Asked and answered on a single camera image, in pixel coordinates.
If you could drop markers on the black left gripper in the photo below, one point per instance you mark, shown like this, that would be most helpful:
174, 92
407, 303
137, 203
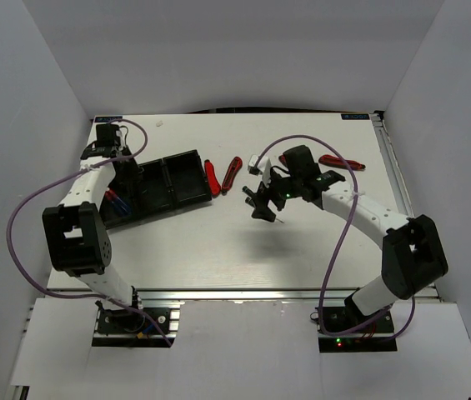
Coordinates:
131, 177

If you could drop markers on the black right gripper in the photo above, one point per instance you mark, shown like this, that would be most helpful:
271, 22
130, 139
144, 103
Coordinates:
263, 195

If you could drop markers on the blue red screwdriver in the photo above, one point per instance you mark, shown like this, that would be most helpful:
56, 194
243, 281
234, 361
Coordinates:
118, 201
116, 208

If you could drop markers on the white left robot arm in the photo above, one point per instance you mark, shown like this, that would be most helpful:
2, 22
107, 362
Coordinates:
77, 238

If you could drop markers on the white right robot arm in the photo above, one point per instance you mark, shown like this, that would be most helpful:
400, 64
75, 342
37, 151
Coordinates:
374, 221

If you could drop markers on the red black utility knife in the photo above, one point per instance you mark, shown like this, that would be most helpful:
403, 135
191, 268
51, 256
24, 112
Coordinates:
214, 185

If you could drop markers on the black three-compartment tray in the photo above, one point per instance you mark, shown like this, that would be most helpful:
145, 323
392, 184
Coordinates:
166, 184

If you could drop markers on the blue label left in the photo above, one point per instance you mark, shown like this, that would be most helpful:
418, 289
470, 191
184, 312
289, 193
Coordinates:
106, 119

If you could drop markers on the blue label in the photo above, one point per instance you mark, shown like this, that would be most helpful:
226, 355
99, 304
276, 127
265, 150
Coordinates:
106, 119
355, 116

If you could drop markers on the blue label right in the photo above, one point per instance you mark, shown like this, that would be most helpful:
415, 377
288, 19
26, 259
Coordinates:
355, 116

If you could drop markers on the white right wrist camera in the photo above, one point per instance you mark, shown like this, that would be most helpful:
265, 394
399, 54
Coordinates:
260, 166

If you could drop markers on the aluminium front rail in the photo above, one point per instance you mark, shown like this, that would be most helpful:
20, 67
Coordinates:
237, 295

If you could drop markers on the aluminium rail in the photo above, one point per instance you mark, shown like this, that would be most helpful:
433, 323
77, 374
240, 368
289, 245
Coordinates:
402, 200
237, 295

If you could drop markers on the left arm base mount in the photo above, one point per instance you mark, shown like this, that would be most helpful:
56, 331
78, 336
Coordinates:
126, 323

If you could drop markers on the aluminium right side rail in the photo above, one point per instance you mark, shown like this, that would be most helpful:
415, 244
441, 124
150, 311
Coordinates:
402, 200

